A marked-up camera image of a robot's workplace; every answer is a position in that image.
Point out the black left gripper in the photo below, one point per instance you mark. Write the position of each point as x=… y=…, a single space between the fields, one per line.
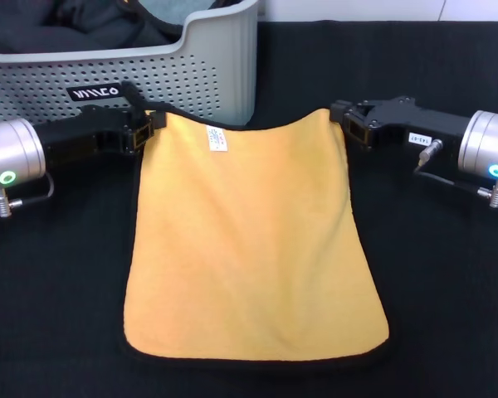
x=87 y=128

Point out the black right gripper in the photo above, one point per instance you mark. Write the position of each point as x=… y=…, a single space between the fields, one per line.
x=419 y=124

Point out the yellow towel with black trim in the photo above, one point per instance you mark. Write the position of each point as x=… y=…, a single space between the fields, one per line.
x=249 y=248

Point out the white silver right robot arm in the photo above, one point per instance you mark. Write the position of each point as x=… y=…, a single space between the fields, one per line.
x=489 y=141

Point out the grey perforated plastic storage box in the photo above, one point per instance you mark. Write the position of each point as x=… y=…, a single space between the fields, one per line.
x=191 y=62

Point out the grey towel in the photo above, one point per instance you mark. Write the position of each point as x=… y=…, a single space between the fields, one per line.
x=170 y=10

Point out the black cloth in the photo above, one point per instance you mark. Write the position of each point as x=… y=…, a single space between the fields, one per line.
x=66 y=29

